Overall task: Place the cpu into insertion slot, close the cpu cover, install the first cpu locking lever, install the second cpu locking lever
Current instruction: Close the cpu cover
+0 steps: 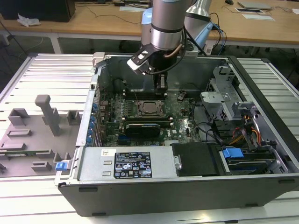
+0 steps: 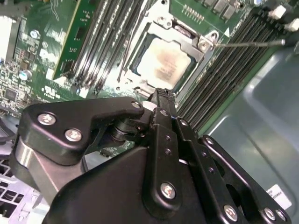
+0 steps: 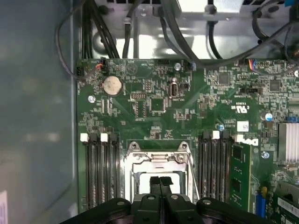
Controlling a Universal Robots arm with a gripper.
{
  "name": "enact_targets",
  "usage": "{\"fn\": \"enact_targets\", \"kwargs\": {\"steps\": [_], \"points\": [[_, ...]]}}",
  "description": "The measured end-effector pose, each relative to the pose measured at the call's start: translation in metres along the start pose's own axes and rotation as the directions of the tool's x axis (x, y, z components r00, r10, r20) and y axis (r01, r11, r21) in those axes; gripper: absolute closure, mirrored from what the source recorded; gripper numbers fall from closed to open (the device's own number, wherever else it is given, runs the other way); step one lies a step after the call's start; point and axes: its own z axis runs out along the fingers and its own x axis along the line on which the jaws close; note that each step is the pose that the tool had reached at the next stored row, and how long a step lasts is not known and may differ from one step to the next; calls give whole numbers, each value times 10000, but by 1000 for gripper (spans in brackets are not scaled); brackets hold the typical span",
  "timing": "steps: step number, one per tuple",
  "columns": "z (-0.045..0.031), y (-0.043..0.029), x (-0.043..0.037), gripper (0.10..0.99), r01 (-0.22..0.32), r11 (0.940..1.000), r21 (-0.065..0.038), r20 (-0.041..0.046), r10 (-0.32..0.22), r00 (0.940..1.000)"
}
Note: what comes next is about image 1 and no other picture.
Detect silver disk bay cage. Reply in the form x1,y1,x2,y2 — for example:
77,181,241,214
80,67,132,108
200,66,241,121

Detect grey open PC case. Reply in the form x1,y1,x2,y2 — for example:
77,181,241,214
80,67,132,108
55,51,299,217

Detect black plastic shroud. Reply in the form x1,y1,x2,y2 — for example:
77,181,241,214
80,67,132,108
170,142,226,177

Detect grey parts rack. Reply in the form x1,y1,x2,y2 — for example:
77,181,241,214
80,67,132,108
0,94,82,178

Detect green motherboard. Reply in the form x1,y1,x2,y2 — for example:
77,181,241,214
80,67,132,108
98,92,204,147

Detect CPU socket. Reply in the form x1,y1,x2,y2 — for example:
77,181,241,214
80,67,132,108
136,99,166,118

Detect green RAM stick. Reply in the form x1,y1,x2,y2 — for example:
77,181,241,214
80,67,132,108
0,151,39,159

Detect black computer box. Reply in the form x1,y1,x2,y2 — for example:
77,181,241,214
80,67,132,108
0,0,77,23

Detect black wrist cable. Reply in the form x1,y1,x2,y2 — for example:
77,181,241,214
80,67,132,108
149,28,190,75

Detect black graphics card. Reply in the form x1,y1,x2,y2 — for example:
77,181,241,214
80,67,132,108
125,123,162,142

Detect silver laptop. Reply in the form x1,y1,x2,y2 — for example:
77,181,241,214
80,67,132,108
237,0,274,10

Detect yellow orange power wires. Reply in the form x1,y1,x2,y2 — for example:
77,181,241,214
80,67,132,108
230,114,262,147

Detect wooden desk white frame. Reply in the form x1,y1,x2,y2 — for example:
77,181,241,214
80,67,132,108
0,0,299,56

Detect white crumpled paper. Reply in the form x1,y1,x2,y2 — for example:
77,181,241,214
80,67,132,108
17,13,42,28

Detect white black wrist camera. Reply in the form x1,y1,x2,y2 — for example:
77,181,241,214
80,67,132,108
127,45,155,76

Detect blue disk carrier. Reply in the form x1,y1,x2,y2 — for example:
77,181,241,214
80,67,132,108
219,146,280,176

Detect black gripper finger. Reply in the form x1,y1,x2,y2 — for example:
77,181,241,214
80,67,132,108
154,74,162,95
161,74,169,95

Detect silver power supply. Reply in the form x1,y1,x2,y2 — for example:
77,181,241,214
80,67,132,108
77,146,179,182

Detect metal locking lever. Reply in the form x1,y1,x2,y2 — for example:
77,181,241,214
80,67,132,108
131,87,143,112

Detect grey case latch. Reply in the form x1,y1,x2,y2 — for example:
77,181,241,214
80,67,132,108
92,52,110,69

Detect blue cable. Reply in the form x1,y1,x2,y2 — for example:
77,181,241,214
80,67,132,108
211,22,226,56

